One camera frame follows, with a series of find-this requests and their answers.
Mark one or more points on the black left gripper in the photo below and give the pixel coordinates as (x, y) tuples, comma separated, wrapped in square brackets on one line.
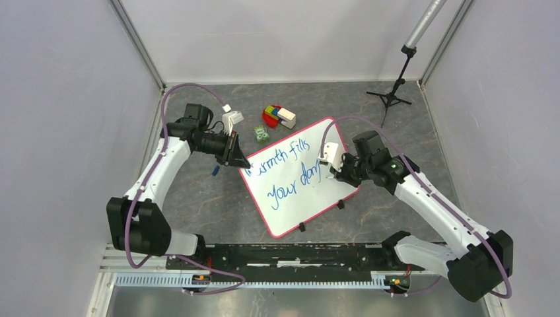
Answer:
[(232, 153)]

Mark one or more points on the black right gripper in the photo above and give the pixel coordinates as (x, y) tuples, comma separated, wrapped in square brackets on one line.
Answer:
[(341, 175)]

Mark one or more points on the white board with pink rim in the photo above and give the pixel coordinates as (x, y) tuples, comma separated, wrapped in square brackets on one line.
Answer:
[(288, 184)]

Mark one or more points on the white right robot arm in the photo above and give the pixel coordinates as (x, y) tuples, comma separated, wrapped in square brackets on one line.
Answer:
[(474, 260)]

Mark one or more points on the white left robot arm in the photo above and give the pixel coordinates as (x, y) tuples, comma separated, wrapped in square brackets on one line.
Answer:
[(136, 221)]

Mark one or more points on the green frog toy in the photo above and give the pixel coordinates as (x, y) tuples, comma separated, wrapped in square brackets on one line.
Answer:
[(261, 134)]

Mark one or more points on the colourful toy block stack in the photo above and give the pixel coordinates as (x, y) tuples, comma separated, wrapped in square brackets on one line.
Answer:
[(274, 115)]

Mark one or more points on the black tripod stand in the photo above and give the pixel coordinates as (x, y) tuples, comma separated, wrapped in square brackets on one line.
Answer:
[(409, 48)]

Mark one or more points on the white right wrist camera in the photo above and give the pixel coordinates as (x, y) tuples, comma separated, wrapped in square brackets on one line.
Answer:
[(332, 155)]

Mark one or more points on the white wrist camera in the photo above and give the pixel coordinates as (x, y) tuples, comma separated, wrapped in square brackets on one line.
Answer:
[(230, 118), (332, 155)]

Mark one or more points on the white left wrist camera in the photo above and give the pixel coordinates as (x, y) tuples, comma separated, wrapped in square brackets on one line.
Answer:
[(230, 118)]

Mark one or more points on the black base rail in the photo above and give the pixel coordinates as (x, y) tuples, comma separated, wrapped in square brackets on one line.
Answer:
[(300, 263)]

